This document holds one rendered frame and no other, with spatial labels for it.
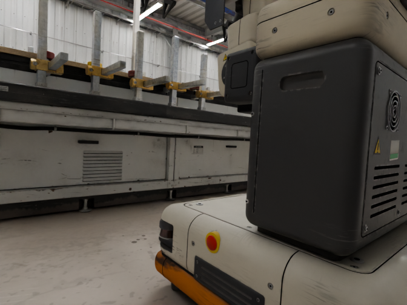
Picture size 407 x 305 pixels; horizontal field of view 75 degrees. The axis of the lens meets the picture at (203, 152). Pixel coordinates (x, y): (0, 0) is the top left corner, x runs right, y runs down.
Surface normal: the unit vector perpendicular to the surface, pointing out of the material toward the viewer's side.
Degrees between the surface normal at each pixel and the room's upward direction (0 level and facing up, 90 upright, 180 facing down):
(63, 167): 90
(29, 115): 90
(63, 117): 90
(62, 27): 90
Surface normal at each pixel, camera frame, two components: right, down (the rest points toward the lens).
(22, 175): 0.64, 0.07
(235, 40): -0.76, 0.00
